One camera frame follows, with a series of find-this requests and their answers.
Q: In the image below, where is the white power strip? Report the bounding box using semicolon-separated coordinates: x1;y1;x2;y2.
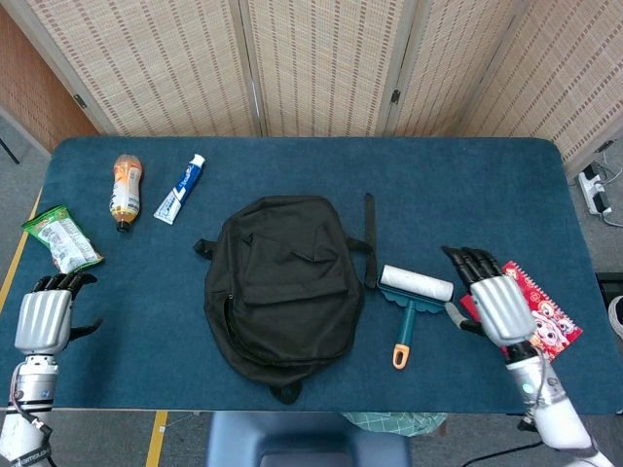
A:
577;162;614;216

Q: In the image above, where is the black box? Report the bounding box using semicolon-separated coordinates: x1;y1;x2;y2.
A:
596;271;623;312

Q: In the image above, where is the black fabric backpack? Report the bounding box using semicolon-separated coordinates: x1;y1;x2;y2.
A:
193;193;379;405

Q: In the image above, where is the blue white toothpaste tube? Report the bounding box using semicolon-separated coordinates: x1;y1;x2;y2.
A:
153;153;206;226

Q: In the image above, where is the green snack bag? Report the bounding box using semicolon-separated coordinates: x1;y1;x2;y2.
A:
20;204;105;274

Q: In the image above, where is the red spiral calendar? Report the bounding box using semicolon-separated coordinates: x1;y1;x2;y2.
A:
459;260;584;364

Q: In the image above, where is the orange drink bottle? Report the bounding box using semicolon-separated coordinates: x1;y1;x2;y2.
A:
109;154;145;234

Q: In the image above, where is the blue chair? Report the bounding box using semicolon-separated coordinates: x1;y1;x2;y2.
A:
206;412;413;467

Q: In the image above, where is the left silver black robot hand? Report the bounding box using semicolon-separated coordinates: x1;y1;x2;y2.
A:
14;271;104;355

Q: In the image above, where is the woven folding screen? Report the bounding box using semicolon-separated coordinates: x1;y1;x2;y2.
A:
9;0;623;162

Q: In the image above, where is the teal lint roller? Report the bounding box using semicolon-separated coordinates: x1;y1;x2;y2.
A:
375;264;455;371

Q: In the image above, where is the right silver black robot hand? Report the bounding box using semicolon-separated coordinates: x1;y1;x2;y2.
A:
441;245;536;347

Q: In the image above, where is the green checkered cloth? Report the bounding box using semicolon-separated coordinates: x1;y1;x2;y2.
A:
340;412;449;439

